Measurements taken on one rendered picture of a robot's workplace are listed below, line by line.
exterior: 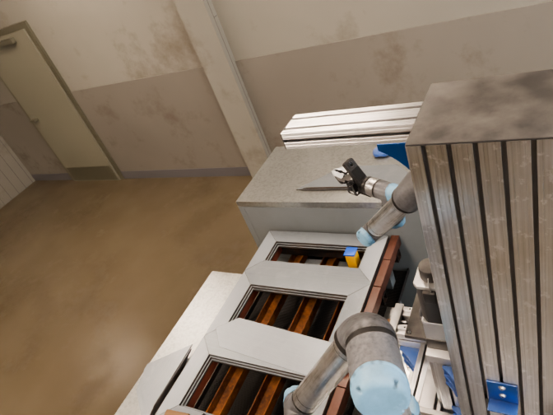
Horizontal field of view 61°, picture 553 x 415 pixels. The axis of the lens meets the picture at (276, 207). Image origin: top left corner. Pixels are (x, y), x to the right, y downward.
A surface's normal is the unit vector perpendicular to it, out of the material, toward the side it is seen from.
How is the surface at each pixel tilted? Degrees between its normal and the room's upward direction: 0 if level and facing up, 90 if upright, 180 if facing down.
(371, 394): 83
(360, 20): 90
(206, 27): 90
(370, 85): 90
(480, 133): 0
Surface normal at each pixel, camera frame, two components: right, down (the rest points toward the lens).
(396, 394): -0.09, 0.49
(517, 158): -0.42, 0.64
